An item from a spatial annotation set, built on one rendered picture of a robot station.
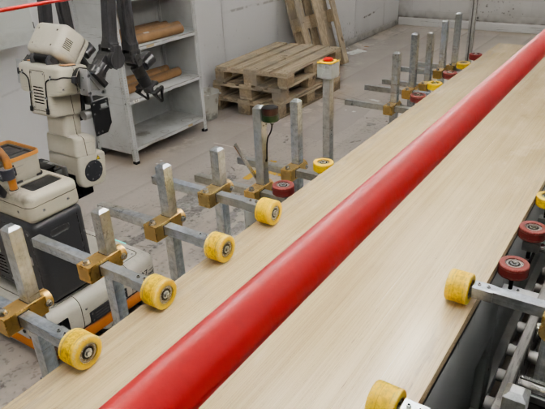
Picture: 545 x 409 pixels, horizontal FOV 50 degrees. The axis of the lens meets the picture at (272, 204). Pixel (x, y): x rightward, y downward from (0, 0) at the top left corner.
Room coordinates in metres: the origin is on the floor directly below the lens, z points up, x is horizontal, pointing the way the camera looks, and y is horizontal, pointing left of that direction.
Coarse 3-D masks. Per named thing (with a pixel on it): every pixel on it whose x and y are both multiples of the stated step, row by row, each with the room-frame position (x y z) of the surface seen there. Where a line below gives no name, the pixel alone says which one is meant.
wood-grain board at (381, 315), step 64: (384, 128) 2.44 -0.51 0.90; (512, 128) 2.37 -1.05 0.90; (320, 192) 1.83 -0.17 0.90; (448, 192) 1.78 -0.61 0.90; (512, 192) 1.76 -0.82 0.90; (256, 256) 1.43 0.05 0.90; (384, 256) 1.39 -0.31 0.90; (448, 256) 1.38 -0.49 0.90; (128, 320) 1.16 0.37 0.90; (192, 320) 1.15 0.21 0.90; (320, 320) 1.12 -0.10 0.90; (384, 320) 1.11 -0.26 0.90; (448, 320) 1.10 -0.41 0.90; (64, 384) 0.95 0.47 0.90; (256, 384) 0.92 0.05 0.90; (320, 384) 0.91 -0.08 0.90
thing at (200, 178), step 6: (198, 174) 2.12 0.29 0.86; (204, 174) 2.12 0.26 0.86; (198, 180) 2.11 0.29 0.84; (204, 180) 2.09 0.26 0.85; (210, 180) 2.07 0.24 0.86; (234, 186) 2.00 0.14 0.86; (240, 186) 1.99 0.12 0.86; (246, 186) 1.99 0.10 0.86; (240, 192) 1.99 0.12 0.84; (264, 192) 1.93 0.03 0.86; (270, 192) 1.93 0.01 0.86; (270, 198) 1.91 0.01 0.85; (276, 198) 1.89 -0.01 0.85; (282, 198) 1.88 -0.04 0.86
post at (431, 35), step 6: (432, 36) 3.41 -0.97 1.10; (432, 42) 3.41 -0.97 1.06; (426, 48) 3.43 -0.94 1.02; (432, 48) 3.42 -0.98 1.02; (426, 54) 3.43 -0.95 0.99; (432, 54) 3.43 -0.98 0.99; (426, 60) 3.42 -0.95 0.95; (432, 60) 3.43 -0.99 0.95; (426, 66) 3.42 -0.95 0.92; (426, 72) 3.42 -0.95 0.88; (426, 78) 3.42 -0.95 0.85
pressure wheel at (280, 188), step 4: (280, 180) 1.93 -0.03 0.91; (284, 180) 1.93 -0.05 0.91; (288, 180) 1.93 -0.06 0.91; (272, 184) 1.90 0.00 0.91; (276, 184) 1.90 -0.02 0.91; (280, 184) 1.90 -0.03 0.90; (284, 184) 1.89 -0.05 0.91; (288, 184) 1.90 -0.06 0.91; (292, 184) 1.89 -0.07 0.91; (272, 188) 1.88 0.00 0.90; (276, 188) 1.87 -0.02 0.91; (280, 188) 1.86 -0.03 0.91; (284, 188) 1.86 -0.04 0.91; (288, 188) 1.86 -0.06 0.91; (292, 188) 1.87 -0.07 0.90; (272, 192) 1.88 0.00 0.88; (276, 192) 1.87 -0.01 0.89; (280, 192) 1.86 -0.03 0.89; (284, 192) 1.85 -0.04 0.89; (288, 192) 1.86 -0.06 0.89; (292, 192) 1.87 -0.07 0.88; (280, 196) 1.86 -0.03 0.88; (284, 196) 1.85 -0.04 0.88; (288, 196) 1.86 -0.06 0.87
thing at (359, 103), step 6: (348, 102) 3.12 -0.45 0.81; (354, 102) 3.09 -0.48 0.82; (360, 102) 3.08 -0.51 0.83; (366, 102) 3.06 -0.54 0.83; (372, 102) 3.05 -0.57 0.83; (372, 108) 3.03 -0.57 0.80; (378, 108) 3.01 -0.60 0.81; (396, 108) 2.96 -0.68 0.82; (402, 108) 2.94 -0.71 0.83; (408, 108) 2.93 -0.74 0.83
